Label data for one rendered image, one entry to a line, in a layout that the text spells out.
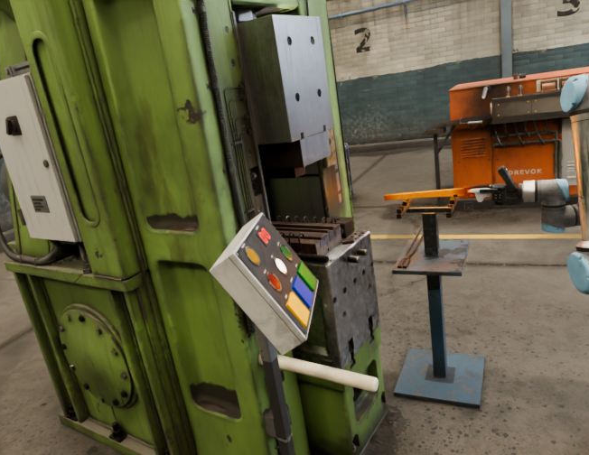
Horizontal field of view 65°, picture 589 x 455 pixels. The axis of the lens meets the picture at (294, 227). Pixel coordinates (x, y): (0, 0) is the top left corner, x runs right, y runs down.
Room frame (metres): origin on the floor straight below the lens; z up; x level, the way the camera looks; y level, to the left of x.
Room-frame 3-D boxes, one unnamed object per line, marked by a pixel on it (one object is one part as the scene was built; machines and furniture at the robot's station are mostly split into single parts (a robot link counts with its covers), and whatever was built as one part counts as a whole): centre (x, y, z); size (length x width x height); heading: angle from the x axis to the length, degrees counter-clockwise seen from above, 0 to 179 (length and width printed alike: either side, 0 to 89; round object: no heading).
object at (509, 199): (1.89, -0.91, 0.97); 0.12 x 0.08 x 0.09; 62
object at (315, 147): (1.81, 0.05, 1.32); 0.42 x 0.20 x 0.10; 55
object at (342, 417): (1.86, 0.02, 0.23); 0.55 x 0.37 x 0.47; 55
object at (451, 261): (2.03, -0.63, 0.68); 0.40 x 0.30 x 0.02; 153
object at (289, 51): (1.85, 0.02, 1.56); 0.42 x 0.39 x 0.40; 55
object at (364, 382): (1.36, 0.00, 0.62); 0.44 x 0.05 x 0.05; 55
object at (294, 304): (1.06, 0.03, 1.01); 0.07 x 0.05 x 0.07; 170
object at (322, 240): (1.81, 0.05, 0.96); 0.42 x 0.20 x 0.09; 55
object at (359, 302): (1.86, 0.02, 0.69); 0.56 x 0.38 x 0.45; 55
